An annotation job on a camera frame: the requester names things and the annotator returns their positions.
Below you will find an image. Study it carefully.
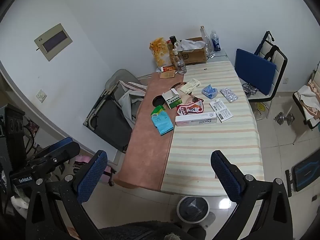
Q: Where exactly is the grey folding chair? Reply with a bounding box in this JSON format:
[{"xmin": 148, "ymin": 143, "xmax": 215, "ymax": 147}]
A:
[{"xmin": 83, "ymin": 69, "xmax": 148, "ymax": 153}]

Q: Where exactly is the red snack packet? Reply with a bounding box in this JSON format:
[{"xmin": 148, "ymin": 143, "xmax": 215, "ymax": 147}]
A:
[{"xmin": 176, "ymin": 97, "xmax": 205, "ymax": 115}]

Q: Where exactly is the blue label plastic bottle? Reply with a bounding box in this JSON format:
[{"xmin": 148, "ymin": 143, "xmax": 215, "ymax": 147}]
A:
[{"xmin": 210, "ymin": 30, "xmax": 222, "ymax": 52}]

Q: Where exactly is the black frame chair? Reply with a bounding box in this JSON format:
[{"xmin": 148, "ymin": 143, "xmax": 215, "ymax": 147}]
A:
[{"xmin": 292, "ymin": 62, "xmax": 320, "ymax": 145}]

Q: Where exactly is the silver blister pack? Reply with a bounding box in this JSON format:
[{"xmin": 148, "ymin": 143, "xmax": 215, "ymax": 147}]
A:
[{"xmin": 219, "ymin": 88, "xmax": 238, "ymax": 103}]

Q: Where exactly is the long white pink box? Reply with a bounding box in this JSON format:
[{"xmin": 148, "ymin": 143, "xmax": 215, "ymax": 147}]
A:
[{"xmin": 175, "ymin": 112, "xmax": 217, "ymax": 127}]

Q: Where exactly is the white chair with blue cushion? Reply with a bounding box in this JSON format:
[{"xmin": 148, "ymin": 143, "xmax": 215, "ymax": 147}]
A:
[{"xmin": 241, "ymin": 31, "xmax": 288, "ymax": 119}]

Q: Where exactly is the black blue exercise board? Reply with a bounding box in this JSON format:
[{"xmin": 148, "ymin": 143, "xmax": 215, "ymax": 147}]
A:
[{"xmin": 285, "ymin": 159, "xmax": 320, "ymax": 197}]

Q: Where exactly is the blue cushion board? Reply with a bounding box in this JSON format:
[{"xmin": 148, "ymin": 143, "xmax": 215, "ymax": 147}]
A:
[{"xmin": 234, "ymin": 48, "xmax": 277, "ymax": 96}]

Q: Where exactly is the beige wall panel box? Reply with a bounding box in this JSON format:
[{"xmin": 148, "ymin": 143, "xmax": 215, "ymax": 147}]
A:
[{"xmin": 34, "ymin": 23, "xmax": 73, "ymax": 62}]

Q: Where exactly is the white plastic bag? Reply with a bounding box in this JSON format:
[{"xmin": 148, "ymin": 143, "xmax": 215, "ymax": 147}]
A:
[{"xmin": 174, "ymin": 39, "xmax": 205, "ymax": 53}]

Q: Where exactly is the cardboard box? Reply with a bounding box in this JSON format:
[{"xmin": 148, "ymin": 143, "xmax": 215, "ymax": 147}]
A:
[{"xmin": 179, "ymin": 37, "xmax": 208, "ymax": 65}]

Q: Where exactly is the tall clear glass bottle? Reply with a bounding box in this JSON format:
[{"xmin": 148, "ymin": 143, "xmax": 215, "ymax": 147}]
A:
[{"xmin": 200, "ymin": 26, "xmax": 212, "ymax": 58}]

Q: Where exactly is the short clear glass bottle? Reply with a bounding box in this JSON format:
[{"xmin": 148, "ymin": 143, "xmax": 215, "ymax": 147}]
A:
[{"xmin": 172, "ymin": 49, "xmax": 187, "ymax": 75}]

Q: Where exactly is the beige cloth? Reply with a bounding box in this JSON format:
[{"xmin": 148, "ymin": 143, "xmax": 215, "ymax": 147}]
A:
[{"xmin": 299, "ymin": 79, "xmax": 320, "ymax": 120}]

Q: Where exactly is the white trash bin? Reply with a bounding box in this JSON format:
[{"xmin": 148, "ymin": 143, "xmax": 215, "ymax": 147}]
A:
[{"xmin": 176, "ymin": 196, "xmax": 210, "ymax": 224}]

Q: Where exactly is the grey pink jacket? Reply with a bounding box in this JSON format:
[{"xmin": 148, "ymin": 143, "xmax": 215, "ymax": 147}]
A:
[{"xmin": 117, "ymin": 80, "xmax": 148, "ymax": 130}]

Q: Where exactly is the blue paper packet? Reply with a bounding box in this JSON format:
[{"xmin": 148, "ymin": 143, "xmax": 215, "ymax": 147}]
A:
[{"xmin": 151, "ymin": 111, "xmax": 174, "ymax": 136}]

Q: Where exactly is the blue plastic wrapper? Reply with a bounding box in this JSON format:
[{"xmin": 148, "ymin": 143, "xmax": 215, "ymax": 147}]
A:
[{"xmin": 201, "ymin": 84, "xmax": 218, "ymax": 99}]

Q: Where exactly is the yellow snack bag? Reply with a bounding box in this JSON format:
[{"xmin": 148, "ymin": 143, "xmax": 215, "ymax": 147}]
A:
[{"xmin": 149, "ymin": 37, "xmax": 172, "ymax": 68}]

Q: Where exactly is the green white medicine box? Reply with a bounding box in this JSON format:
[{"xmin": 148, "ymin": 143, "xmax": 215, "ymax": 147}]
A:
[{"xmin": 162, "ymin": 89, "xmax": 183, "ymax": 110}]

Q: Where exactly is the cream carton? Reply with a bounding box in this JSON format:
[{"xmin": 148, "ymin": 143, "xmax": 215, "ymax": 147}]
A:
[{"xmin": 179, "ymin": 79, "xmax": 202, "ymax": 95}]

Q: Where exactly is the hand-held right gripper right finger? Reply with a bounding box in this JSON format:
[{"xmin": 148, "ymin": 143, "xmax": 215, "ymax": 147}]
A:
[{"xmin": 210, "ymin": 150, "xmax": 293, "ymax": 240}]

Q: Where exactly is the white medicine leaflet box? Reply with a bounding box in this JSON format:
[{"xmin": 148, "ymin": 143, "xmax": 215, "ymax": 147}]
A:
[{"xmin": 209, "ymin": 99, "xmax": 233, "ymax": 123}]

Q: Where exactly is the metal dumbbell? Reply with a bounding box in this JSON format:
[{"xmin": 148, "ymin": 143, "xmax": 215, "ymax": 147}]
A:
[{"xmin": 274, "ymin": 112, "xmax": 296, "ymax": 127}]

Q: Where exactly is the black round lid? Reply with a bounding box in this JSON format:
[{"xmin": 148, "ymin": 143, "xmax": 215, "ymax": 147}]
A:
[{"xmin": 152, "ymin": 95, "xmax": 165, "ymax": 107}]

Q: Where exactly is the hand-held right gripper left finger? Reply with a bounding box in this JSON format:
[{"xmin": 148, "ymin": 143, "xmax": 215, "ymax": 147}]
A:
[{"xmin": 26, "ymin": 150, "xmax": 108, "ymax": 240}]

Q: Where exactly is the small green box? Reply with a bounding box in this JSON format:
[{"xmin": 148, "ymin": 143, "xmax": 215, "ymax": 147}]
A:
[{"xmin": 151, "ymin": 105, "xmax": 167, "ymax": 117}]

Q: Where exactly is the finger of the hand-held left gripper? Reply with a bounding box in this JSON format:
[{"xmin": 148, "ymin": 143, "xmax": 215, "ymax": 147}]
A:
[{"xmin": 32, "ymin": 137, "xmax": 81, "ymax": 173}]

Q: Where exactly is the striped tablecloth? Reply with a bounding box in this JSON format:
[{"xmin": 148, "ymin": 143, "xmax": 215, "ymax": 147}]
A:
[{"xmin": 160, "ymin": 60, "xmax": 265, "ymax": 197}]

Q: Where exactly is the brown wooden table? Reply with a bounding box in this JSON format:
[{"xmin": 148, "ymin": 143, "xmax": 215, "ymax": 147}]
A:
[{"xmin": 114, "ymin": 66, "xmax": 184, "ymax": 190}]

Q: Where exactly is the white wall socket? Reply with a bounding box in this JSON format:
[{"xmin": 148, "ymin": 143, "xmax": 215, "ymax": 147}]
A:
[{"xmin": 35, "ymin": 89, "xmax": 47, "ymax": 102}]

